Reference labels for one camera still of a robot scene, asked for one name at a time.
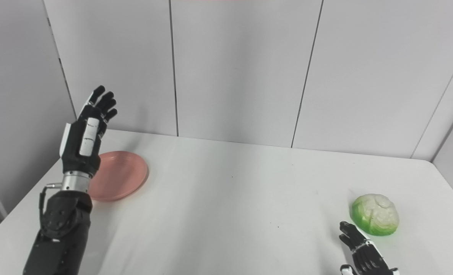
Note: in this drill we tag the green white toy cabbage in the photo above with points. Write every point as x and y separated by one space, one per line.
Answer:
377 214

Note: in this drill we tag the pink plastic plate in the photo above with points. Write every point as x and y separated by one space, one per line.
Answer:
121 175

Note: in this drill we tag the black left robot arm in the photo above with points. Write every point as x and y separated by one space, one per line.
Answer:
60 233

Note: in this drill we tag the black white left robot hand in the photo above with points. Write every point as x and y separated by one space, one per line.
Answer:
75 145

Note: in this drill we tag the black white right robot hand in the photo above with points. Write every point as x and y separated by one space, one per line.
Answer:
367 259

